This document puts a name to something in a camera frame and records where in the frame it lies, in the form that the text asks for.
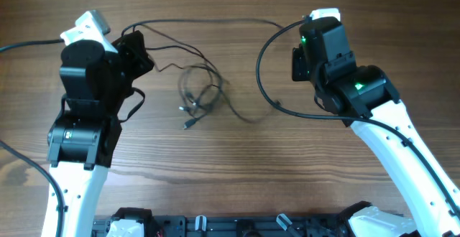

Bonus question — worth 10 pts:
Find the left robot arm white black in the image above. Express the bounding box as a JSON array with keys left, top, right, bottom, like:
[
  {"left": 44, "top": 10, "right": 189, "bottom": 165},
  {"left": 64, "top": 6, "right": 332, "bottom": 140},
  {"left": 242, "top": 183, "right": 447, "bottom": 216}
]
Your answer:
[{"left": 42, "top": 31, "right": 155, "bottom": 236}]

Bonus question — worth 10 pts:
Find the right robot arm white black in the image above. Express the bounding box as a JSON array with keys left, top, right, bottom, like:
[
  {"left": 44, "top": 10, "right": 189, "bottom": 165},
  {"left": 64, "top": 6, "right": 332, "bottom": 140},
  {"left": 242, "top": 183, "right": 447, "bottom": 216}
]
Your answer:
[{"left": 292, "top": 9, "right": 459, "bottom": 236}]

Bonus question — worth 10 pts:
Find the black usb cable end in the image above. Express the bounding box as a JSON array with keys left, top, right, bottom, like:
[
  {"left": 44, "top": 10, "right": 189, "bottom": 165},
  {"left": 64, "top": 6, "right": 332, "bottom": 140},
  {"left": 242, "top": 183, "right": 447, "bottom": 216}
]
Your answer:
[{"left": 121, "top": 18, "right": 283, "bottom": 129}]

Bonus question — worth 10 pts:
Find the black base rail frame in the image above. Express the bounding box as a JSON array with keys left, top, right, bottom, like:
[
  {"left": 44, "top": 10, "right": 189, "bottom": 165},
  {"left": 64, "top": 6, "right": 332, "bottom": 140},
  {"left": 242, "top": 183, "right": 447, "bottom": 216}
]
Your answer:
[{"left": 92, "top": 213, "right": 407, "bottom": 237}]

